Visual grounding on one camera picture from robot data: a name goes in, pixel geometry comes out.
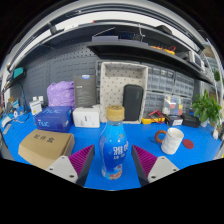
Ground small white carton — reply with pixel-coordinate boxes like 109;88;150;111
29;99;44;116

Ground blue printed carton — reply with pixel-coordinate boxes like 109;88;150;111
33;105;74;133

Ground clear organizer box, coloured parts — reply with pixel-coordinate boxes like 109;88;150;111
162;94;184;117

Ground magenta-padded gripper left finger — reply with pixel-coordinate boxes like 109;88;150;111
45;144;96;188

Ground brown cardboard box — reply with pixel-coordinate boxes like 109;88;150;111
17;129;76;170

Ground white power adapter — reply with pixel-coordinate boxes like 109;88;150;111
213;128;221;141

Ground white perforated storage tray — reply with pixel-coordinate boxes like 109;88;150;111
99;61;149;125

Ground white mug with brown handle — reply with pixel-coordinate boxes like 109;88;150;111
154;127;185;156

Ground flat black case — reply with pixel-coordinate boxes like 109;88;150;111
181;112;202;129

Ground black zip case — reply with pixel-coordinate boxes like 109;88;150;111
122;84;145;122

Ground yellow multimeter with red leads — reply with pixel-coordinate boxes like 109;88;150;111
141;109;165;125

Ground blue drink bottle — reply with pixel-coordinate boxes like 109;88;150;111
98;105;130;181

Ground dark grey upright box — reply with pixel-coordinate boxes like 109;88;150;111
73;74;98;109

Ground white wire shelf rack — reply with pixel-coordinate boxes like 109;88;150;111
199;43;224;101

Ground green potted plant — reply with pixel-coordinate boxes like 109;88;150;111
190;89;223;128

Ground flat round red coaster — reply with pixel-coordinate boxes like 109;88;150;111
182;138;195;150

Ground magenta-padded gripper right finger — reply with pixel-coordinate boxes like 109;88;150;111
131;144;180;187

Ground purple plastic bag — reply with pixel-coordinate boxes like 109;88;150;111
46;80;76;110

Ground white product box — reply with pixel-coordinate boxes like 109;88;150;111
72;105;101;129

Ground grey small-parts drawer cabinet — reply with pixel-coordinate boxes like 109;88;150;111
173;71;195;98
182;96;194;114
143;90;167;118
146;64;176;94

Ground black box with white label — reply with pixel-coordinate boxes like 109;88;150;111
163;114;184;127

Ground dark grey wall shelf unit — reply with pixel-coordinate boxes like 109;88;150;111
9;19;214;86

